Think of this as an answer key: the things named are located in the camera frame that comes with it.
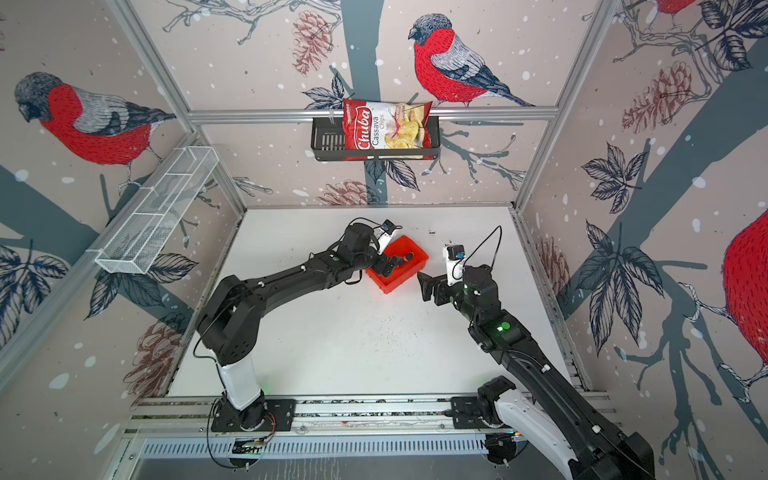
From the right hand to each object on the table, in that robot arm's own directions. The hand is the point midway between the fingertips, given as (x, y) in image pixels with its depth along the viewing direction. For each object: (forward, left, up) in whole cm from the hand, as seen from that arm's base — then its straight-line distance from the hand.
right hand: (430, 274), depth 76 cm
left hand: (+11, +11, -4) cm, 16 cm away
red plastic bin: (+11, +6, -17) cm, 21 cm away
